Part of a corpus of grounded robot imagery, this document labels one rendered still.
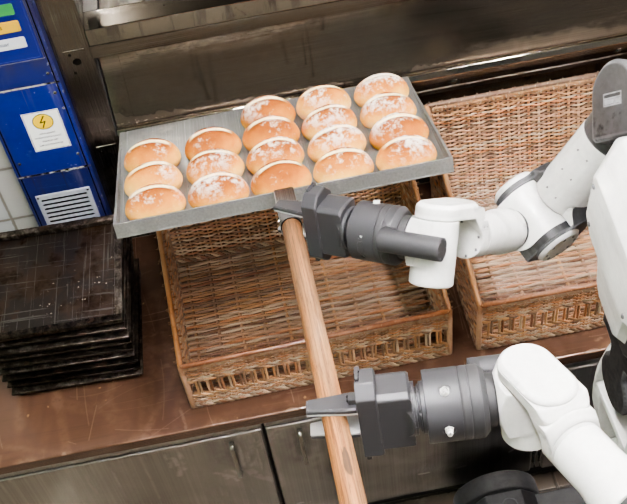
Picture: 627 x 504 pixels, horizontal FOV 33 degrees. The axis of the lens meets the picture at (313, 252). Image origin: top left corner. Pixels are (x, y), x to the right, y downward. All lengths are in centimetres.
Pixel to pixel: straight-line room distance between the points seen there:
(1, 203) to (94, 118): 32
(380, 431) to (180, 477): 115
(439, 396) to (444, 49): 116
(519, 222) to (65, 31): 96
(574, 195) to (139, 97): 97
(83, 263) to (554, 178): 102
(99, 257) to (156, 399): 32
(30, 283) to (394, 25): 91
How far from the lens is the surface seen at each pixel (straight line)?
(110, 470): 233
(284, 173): 171
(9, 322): 222
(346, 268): 238
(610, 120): 157
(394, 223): 154
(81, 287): 222
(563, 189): 169
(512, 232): 167
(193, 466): 234
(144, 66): 222
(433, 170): 173
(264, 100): 192
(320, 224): 159
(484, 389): 126
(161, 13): 214
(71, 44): 217
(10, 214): 249
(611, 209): 145
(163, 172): 179
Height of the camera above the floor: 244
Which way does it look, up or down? 50 degrees down
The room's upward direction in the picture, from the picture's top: 9 degrees counter-clockwise
